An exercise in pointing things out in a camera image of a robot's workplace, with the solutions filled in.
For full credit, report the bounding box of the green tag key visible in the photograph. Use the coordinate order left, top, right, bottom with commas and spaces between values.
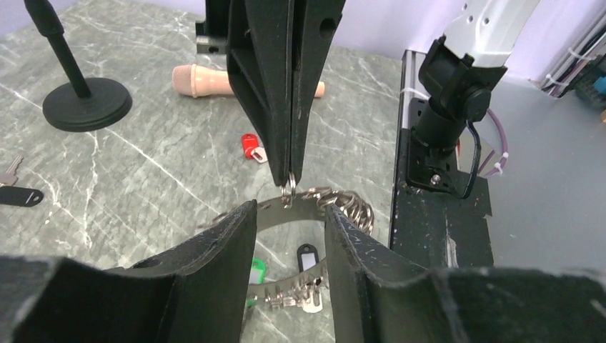
246, 258, 266, 309

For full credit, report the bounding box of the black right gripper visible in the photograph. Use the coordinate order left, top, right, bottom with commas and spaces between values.
195, 0, 345, 187

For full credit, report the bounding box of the black tag key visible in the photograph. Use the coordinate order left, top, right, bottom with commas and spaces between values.
1, 156, 44, 207
297, 244, 323, 314

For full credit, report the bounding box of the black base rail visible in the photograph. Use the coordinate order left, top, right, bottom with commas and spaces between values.
389, 49, 494, 268

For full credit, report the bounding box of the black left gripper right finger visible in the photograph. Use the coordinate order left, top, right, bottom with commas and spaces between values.
324, 205, 605, 342

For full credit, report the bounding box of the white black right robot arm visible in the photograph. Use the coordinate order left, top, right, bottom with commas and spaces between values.
195, 1, 537, 202

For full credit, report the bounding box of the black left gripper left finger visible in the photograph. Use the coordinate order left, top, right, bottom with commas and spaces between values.
1, 200, 257, 342

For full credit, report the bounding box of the red tag key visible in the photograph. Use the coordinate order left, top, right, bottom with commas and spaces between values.
241, 133, 268, 164

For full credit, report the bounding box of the black microphone stand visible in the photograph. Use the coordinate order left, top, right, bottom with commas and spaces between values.
24, 0, 132, 132

